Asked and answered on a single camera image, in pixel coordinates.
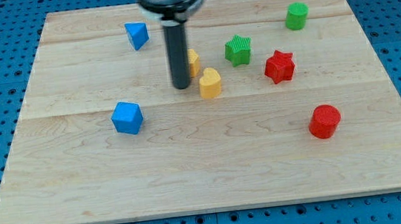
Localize yellow heart block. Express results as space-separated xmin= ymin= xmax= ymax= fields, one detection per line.
xmin=199 ymin=67 xmax=222 ymax=99

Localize yellow hexagon block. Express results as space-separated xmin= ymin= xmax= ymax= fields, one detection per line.
xmin=187 ymin=49 xmax=201 ymax=78

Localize red cylinder block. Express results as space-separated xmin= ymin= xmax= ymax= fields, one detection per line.
xmin=308 ymin=105 xmax=342 ymax=139

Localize blue triangle block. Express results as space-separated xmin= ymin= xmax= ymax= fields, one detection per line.
xmin=124 ymin=22 xmax=149 ymax=51

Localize blue cube block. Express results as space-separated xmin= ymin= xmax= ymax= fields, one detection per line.
xmin=111 ymin=102 xmax=143 ymax=135

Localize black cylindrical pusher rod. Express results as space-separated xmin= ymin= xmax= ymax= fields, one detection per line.
xmin=162 ymin=21 xmax=191 ymax=90

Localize wooden board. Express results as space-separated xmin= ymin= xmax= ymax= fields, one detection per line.
xmin=0 ymin=0 xmax=401 ymax=224

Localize green star block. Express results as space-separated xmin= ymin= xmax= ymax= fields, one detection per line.
xmin=224 ymin=34 xmax=252 ymax=67

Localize red star block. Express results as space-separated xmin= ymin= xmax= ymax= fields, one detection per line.
xmin=264 ymin=50 xmax=296 ymax=84

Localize green cylinder block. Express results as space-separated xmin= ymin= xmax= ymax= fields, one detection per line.
xmin=285 ymin=2 xmax=309 ymax=30

